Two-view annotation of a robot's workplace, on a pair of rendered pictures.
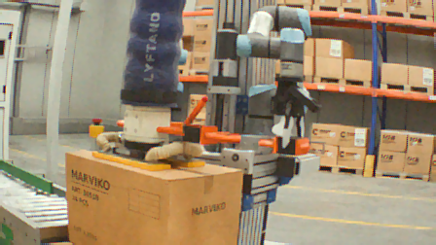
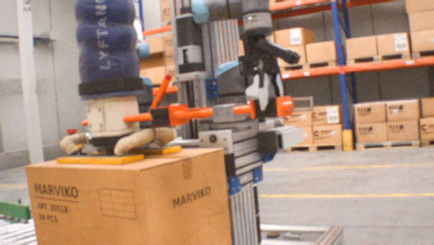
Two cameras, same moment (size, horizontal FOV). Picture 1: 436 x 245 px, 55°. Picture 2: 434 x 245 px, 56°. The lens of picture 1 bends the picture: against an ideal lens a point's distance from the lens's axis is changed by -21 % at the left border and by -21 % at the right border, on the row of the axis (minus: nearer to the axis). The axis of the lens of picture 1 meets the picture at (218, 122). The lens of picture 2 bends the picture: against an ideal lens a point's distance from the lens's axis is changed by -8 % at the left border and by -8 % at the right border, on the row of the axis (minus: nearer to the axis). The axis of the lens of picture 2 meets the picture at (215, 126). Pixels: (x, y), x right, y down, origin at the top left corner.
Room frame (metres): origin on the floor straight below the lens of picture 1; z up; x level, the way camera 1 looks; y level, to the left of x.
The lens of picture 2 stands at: (0.38, -0.03, 1.09)
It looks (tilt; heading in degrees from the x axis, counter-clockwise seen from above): 3 degrees down; 358
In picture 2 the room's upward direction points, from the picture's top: 6 degrees counter-clockwise
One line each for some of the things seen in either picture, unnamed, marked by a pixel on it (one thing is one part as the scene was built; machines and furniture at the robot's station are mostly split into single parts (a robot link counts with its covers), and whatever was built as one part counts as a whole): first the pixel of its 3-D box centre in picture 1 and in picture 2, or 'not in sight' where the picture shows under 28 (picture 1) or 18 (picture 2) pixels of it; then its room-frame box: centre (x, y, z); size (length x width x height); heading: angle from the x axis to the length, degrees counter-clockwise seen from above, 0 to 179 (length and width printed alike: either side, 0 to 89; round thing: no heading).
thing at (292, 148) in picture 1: (291, 145); (271, 107); (1.52, -0.22, 1.07); 0.08 x 0.07 x 0.05; 54
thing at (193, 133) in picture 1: (199, 134); (169, 115); (1.73, 0.06, 1.08); 0.10 x 0.08 x 0.06; 144
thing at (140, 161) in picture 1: (127, 156); (96, 154); (1.80, 0.31, 0.97); 0.34 x 0.10 x 0.05; 54
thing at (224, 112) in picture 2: (254, 143); (229, 112); (1.60, -0.12, 1.07); 0.07 x 0.07 x 0.04; 54
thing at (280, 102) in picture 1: (288, 96); (258, 53); (1.54, -0.21, 1.22); 0.09 x 0.08 x 0.12; 54
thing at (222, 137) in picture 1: (209, 131); (180, 113); (1.86, 0.03, 1.08); 0.93 x 0.30 x 0.04; 54
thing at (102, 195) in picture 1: (145, 211); (125, 214); (1.87, 0.26, 0.75); 0.60 x 0.40 x 0.40; 54
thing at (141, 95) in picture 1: (149, 95); (111, 87); (1.88, 0.26, 1.19); 0.23 x 0.23 x 0.04
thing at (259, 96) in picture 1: (263, 99); (232, 77); (2.26, -0.19, 1.20); 0.13 x 0.12 x 0.14; 82
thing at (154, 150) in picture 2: (162, 154); (136, 146); (1.95, 0.20, 0.97); 0.34 x 0.10 x 0.05; 54
